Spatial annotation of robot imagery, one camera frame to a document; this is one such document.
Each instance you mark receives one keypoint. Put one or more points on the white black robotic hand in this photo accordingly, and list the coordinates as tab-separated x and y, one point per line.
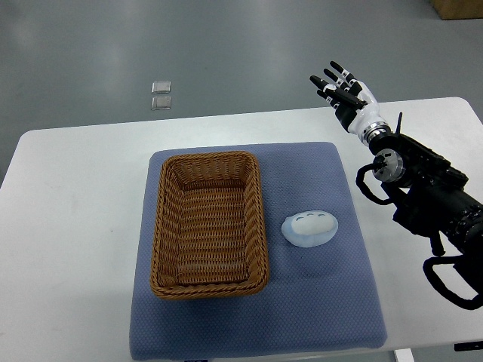
354	105

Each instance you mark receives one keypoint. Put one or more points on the blue white plush toy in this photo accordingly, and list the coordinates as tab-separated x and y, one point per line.
310	228

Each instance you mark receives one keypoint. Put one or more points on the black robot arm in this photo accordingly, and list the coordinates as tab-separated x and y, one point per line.
430	201

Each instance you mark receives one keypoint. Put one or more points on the brown wicker basket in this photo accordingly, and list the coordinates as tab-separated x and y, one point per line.
209	237

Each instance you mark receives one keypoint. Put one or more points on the cardboard box corner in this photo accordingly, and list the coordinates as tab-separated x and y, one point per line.
458	9

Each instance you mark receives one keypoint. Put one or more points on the upper metal floor plate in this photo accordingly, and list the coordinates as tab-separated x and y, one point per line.
161	87

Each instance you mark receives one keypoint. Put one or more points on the blue quilted mat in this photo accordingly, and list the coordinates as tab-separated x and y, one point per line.
321	298

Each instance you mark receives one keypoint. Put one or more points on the white table leg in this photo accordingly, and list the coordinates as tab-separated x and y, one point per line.
404	355

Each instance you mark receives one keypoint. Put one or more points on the black table control panel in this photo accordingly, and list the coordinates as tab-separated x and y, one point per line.
468	346

